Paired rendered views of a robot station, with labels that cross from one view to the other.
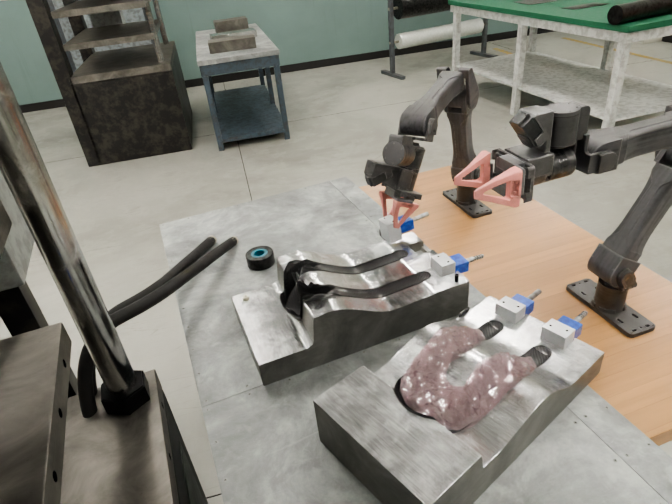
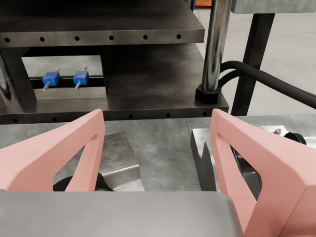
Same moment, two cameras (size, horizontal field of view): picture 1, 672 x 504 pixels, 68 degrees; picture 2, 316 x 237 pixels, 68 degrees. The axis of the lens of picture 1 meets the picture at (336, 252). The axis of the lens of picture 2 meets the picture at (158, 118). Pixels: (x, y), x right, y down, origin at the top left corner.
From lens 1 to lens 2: 0.91 m
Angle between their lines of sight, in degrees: 82
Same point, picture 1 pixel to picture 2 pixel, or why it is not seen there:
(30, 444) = (124, 27)
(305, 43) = not seen: outside the picture
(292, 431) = (144, 151)
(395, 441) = not seen: hidden behind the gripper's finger
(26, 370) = (171, 25)
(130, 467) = (162, 98)
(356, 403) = (104, 150)
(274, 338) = not seen: hidden behind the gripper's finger
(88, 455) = (176, 89)
